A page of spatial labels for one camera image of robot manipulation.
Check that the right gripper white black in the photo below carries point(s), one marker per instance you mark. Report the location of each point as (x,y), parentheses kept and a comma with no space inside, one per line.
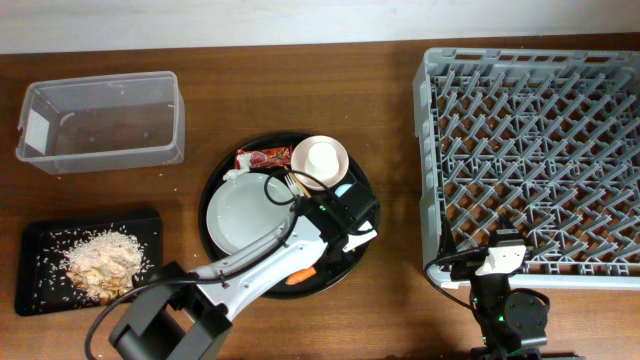
(467,264)

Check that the orange carrot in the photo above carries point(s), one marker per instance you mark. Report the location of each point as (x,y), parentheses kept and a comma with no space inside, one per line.
(301,276)

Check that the white tissue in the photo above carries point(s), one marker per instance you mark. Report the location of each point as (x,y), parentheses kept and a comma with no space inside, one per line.
(237,170)

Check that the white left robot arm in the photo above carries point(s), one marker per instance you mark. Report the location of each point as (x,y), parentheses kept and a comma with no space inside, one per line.
(182,314)

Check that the grey dishwasher rack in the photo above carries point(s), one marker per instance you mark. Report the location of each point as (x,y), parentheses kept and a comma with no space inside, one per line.
(546,138)

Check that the black rectangular waste tray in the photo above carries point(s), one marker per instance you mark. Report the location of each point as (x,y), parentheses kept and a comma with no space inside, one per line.
(43,284)

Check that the light blue cup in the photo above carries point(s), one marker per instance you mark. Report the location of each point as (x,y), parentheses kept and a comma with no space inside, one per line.
(342,189)

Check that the wooden chopstick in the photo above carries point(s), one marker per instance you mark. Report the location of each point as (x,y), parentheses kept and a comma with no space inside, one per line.
(302,190)

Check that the white plastic fork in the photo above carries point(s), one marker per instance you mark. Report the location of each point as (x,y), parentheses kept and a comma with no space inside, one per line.
(293,187)

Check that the pink small bowl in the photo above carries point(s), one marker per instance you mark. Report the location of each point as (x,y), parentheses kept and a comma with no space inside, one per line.
(300,154)

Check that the white cup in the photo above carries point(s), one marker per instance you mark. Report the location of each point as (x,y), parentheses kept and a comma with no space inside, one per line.
(322,161)

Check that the red snack wrapper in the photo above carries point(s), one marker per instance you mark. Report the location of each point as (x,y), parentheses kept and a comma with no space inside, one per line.
(265,158)

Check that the round black serving tray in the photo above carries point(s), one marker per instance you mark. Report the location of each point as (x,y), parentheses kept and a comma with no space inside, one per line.
(260,142)

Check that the grey round plate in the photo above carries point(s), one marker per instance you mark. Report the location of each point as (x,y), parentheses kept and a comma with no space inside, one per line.
(240,213)

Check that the clear plastic bin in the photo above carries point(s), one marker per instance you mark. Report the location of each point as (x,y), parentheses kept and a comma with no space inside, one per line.
(100,123)

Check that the pile of rice scraps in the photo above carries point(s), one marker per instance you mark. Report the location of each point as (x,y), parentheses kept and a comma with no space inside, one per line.
(104,265)

